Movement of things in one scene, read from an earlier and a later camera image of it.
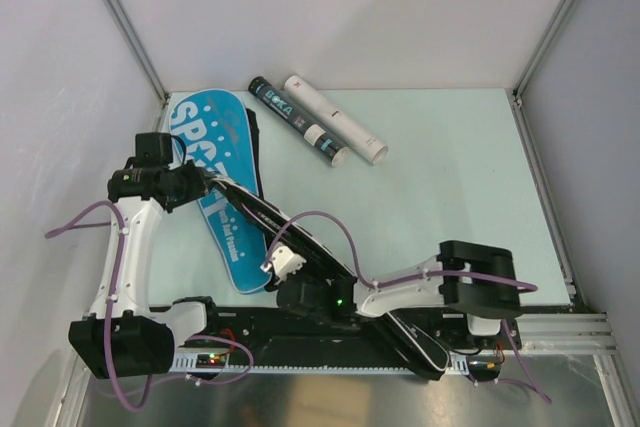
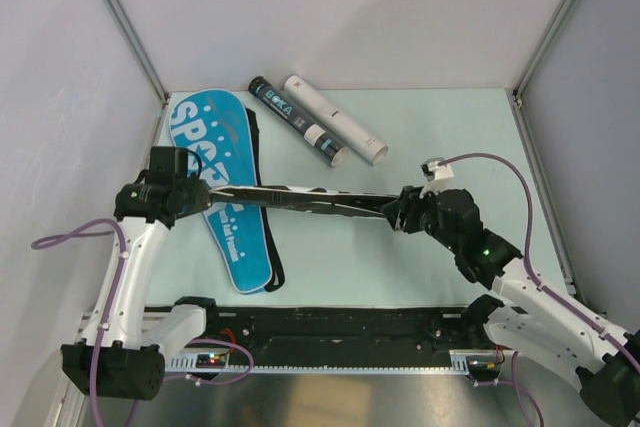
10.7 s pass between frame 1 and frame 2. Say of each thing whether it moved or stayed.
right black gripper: moved
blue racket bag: stayed
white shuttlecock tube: stayed
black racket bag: moved
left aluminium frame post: stayed
